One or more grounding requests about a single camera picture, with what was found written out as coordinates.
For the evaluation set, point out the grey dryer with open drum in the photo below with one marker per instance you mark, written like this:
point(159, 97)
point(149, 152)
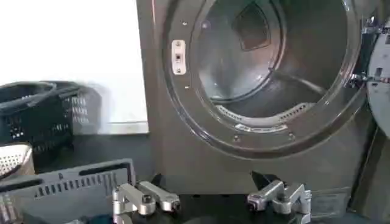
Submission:
point(189, 158)

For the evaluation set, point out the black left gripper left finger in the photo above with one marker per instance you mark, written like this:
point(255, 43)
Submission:
point(134, 196)

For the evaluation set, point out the round dryer door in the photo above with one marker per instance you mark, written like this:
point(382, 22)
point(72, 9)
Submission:
point(379, 100)

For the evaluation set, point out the white plastic laundry basket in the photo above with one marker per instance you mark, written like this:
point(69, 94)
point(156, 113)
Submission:
point(13, 158)

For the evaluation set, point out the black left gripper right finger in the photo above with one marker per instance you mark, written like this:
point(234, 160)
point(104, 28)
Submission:
point(283, 194)

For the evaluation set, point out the blue cloth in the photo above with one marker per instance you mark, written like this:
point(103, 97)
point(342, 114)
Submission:
point(99, 219)

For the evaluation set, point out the black plastic laundry basket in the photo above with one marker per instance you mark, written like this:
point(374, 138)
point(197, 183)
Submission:
point(39, 121)

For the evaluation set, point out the grey plastic laundry basket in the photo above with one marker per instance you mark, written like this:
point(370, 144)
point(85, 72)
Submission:
point(70, 194)

